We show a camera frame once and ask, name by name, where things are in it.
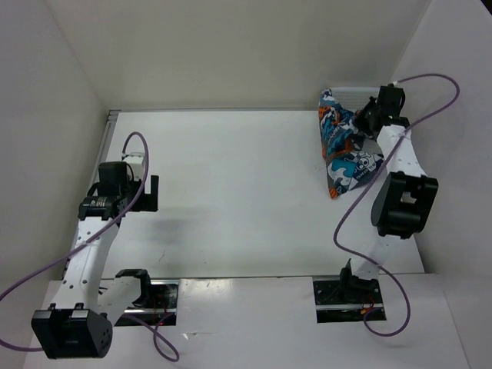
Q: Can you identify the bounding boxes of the colourful patterned shorts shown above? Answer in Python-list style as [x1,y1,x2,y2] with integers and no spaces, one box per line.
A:
[318,88,384,199]

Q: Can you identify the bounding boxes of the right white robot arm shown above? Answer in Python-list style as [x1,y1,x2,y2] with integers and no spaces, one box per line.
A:
[337,84,438,302]

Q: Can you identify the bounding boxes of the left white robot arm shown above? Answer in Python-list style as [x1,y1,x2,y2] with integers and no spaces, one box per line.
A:
[31,153,158,360]

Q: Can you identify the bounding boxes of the white perforated plastic basket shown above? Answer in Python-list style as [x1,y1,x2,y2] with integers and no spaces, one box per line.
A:
[331,87,379,111]

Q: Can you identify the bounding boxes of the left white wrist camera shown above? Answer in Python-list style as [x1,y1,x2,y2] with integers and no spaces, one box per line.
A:
[121,152,145,181]

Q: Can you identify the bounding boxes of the aluminium table edge rail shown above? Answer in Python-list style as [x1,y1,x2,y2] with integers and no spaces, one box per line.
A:
[62,109,121,281]

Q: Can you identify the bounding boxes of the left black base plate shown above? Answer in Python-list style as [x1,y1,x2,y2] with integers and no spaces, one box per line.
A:
[116,280,179,327]

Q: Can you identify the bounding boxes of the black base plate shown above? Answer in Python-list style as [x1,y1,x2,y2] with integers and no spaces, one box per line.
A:
[312,279,387,324]
[116,280,179,327]

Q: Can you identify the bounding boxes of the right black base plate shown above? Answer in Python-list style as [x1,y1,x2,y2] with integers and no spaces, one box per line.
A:
[312,279,387,324]

